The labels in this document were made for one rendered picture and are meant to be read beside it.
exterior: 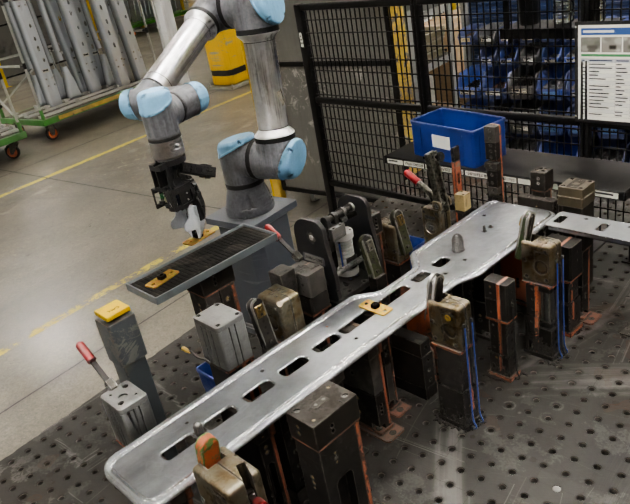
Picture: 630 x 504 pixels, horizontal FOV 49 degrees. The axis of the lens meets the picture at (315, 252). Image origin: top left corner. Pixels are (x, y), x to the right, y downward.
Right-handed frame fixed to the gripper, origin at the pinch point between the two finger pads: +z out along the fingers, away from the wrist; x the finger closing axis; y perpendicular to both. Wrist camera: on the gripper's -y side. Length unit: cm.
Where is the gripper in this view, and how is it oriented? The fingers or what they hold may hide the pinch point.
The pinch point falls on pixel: (197, 231)
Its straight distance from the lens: 169.0
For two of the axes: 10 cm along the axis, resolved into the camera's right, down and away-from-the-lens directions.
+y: -5.9, 4.4, -6.8
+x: 7.9, 1.4, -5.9
